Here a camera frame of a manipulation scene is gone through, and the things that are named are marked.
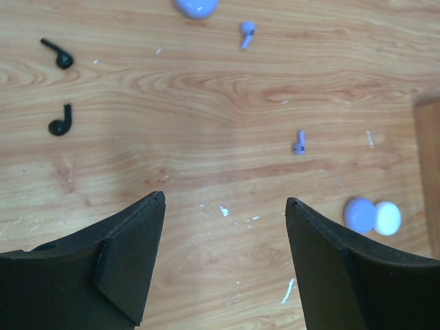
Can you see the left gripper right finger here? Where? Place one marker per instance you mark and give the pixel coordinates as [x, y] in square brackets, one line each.
[348, 281]

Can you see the black earbud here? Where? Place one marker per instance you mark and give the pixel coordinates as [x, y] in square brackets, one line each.
[64, 60]
[59, 127]

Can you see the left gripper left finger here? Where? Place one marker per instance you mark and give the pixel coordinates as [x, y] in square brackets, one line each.
[96, 278]

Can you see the purple earbud by white case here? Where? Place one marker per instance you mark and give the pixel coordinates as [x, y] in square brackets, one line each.
[299, 146]

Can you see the purple earbud case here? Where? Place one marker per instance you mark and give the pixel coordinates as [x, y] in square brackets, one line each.
[196, 9]
[360, 215]

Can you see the white earbud case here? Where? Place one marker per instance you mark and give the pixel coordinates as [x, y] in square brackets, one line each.
[388, 218]

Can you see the wooden compartment tray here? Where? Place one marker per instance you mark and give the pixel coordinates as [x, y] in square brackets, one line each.
[426, 118]

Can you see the purple earbud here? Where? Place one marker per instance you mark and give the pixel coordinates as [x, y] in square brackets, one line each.
[299, 146]
[248, 29]

